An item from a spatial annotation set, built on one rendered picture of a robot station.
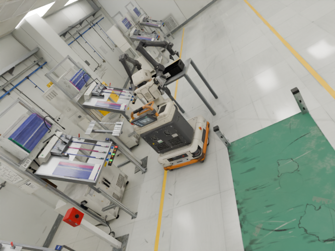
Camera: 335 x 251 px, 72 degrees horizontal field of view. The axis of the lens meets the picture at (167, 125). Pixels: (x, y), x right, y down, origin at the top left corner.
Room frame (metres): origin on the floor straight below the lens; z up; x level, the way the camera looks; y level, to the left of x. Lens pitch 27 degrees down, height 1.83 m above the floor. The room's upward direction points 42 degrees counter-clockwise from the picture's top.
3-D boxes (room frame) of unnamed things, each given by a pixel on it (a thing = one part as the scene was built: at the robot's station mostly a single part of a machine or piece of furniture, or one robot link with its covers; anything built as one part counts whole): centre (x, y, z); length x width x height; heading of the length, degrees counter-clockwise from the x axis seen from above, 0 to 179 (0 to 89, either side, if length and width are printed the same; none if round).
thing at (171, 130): (2.56, 0.04, 0.59); 0.55 x 0.34 x 0.83; 52
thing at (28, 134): (2.98, 1.31, 1.52); 0.51 x 0.13 x 0.27; 151
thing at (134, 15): (8.64, -1.66, 0.95); 1.36 x 0.82 x 1.90; 61
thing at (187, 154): (2.36, 0.17, 0.23); 0.41 x 0.02 x 0.08; 52
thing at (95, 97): (4.19, 0.58, 0.65); 1.01 x 0.73 x 1.29; 61
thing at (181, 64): (3.22, -0.48, 0.86); 0.57 x 0.17 x 0.11; 52
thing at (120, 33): (7.38, -0.95, 0.95); 1.36 x 0.82 x 1.90; 61
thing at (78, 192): (2.99, 1.44, 0.31); 0.70 x 0.65 x 0.62; 151
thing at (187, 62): (3.24, -0.50, 0.40); 0.70 x 0.45 x 0.80; 51
